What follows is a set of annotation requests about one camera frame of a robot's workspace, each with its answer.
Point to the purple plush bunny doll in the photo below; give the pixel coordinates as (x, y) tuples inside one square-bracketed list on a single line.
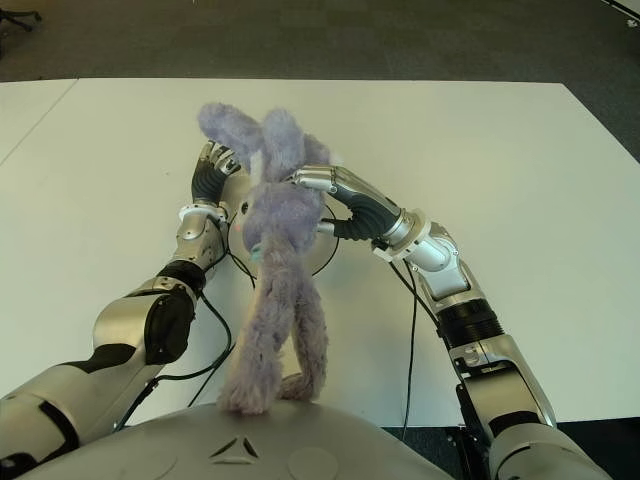
[(280, 240)]

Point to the white plate black rim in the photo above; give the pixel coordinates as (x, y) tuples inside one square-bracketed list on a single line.
[(325, 250)]

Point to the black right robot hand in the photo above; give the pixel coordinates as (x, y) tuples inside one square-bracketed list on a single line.
[(365, 205)]

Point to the silver robot torso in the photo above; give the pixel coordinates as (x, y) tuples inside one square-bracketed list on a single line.
[(260, 445)]

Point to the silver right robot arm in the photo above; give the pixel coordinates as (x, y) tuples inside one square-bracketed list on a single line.
[(490, 350)]

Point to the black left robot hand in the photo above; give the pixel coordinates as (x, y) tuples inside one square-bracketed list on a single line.
[(207, 182)]

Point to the black office chair base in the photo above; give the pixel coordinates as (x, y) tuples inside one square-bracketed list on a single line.
[(20, 15)]

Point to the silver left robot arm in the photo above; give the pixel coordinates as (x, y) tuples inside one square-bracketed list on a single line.
[(115, 325)]

